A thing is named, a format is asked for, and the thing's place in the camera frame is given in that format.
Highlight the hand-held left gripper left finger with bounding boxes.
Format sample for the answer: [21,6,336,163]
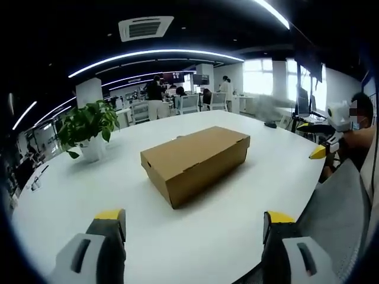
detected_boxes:
[49,208,127,284]

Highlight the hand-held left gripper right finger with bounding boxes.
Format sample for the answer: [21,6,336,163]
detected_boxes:
[260,210,342,284]

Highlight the brown cardboard shoe box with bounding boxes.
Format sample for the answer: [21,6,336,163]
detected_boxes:
[140,125,252,210]

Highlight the desktop computer monitor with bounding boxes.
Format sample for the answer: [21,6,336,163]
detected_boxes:
[297,86,311,117]

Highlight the person's head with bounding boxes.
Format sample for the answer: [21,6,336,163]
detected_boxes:
[350,91,375,130]

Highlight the person's light shirt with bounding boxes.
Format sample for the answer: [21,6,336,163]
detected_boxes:
[358,141,379,206]

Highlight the grey mesh office chair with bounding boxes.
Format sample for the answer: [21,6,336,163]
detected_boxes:
[236,161,372,284]

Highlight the hanging black screen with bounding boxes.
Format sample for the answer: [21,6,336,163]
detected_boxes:
[298,57,324,84]

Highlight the small white desk items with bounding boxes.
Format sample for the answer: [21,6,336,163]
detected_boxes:
[28,164,50,192]

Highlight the white mesh office chair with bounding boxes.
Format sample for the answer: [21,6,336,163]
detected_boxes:
[210,92,229,112]
[176,93,200,116]
[129,101,151,125]

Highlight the green potted plant white pot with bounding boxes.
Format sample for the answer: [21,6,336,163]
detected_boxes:
[57,99,121,163]

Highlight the short ceiling light strip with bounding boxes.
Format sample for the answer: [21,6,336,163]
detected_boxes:
[11,100,38,131]

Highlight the long curved ceiling light strip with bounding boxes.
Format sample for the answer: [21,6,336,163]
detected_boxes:
[68,49,245,79]

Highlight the ceiling air conditioner vent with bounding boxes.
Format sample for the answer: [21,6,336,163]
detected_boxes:
[118,15,175,43]

